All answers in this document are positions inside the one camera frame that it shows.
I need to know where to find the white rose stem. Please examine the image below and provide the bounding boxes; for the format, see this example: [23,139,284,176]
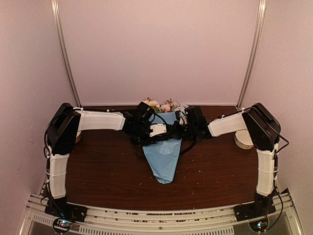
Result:
[143,97,160,109]

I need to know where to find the aluminium front rail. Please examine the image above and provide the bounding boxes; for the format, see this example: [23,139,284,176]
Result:
[24,192,299,235]

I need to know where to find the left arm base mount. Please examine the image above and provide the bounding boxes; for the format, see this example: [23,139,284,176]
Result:
[45,200,88,235]

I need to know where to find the small white bowl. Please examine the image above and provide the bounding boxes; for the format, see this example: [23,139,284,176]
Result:
[75,131,82,144]

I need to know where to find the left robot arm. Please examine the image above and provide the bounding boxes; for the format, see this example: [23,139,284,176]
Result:
[44,102,166,217]

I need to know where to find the scalloped white dish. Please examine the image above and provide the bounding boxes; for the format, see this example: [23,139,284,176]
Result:
[234,130,254,150]

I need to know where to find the right aluminium frame post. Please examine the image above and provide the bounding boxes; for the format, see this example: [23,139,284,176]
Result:
[236,0,267,110]

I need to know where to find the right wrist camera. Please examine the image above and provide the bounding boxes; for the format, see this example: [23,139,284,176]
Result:
[175,110,188,125]

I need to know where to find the left aluminium frame post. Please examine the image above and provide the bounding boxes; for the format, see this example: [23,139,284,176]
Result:
[51,0,82,107]

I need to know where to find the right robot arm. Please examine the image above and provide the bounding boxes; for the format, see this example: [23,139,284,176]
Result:
[174,103,283,216]

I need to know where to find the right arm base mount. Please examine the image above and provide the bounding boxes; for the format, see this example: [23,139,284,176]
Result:
[234,193,276,233]

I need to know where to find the large pink peony stem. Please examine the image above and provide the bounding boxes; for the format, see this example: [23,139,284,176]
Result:
[159,98,177,113]

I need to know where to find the blue wrapping paper sheet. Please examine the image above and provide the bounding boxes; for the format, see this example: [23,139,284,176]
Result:
[141,111,183,185]

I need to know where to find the black ribbon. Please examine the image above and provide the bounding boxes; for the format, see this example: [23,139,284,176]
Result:
[134,122,197,160]

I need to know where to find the light blue flower stem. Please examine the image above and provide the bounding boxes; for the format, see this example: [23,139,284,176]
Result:
[174,102,189,113]

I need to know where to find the aluminium frame post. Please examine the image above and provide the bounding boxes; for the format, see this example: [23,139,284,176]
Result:
[51,0,82,107]
[236,0,267,110]

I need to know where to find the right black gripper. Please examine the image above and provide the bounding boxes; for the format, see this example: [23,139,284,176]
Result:
[168,120,198,141]

